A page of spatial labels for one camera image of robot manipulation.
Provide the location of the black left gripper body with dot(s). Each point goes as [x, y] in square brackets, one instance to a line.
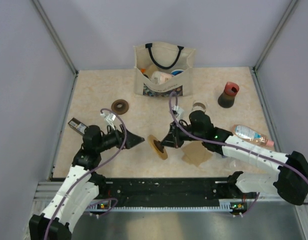
[113, 139]

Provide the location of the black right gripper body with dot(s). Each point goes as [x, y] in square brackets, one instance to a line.
[181, 136]

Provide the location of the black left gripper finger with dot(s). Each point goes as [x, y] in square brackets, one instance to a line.
[132, 138]
[129, 144]

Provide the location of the wooden dripper stand disc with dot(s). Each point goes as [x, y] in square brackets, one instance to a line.
[157, 147]

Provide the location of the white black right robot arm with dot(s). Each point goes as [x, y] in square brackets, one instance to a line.
[286, 174]

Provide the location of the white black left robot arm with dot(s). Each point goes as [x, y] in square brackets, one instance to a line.
[82, 184]

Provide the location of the brown paper coffee filter stack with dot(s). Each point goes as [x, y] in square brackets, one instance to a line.
[196, 154]

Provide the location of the clear glass server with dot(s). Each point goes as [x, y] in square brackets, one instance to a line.
[199, 106]

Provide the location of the dark rectangular box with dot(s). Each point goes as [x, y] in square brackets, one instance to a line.
[77, 126]

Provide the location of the dark flask with red cap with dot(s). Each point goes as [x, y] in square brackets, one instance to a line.
[227, 98]

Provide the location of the clear pink lotion bottle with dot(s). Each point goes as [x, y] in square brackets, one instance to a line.
[252, 136]

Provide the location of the beige canvas tote bag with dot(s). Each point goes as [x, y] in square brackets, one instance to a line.
[161, 68]

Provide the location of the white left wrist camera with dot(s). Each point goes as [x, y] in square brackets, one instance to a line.
[109, 119]

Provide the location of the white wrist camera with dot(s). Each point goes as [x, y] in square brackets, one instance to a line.
[178, 112]
[109, 119]

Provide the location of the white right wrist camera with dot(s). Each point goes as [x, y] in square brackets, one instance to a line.
[178, 112]

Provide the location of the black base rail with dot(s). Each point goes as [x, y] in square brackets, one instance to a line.
[170, 192]

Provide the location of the grey slotted cable duct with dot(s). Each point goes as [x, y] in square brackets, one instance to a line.
[222, 206]

